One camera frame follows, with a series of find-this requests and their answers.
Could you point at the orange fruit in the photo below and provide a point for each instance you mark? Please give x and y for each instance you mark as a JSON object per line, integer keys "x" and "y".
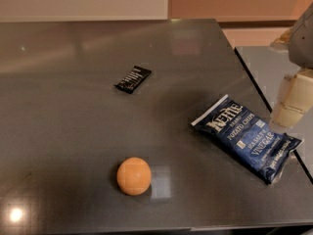
{"x": 134, "y": 176}

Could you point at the grey side table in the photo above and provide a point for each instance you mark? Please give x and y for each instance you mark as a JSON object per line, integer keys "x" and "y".
{"x": 269, "y": 70}

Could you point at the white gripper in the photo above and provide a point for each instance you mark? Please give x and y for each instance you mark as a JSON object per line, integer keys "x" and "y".
{"x": 303, "y": 39}

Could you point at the blue kettle chips bag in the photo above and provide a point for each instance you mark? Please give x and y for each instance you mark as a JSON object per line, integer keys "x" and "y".
{"x": 247, "y": 137}

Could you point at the black rxbar chocolate wrapper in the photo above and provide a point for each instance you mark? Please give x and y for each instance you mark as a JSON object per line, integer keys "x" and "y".
{"x": 130, "y": 82}

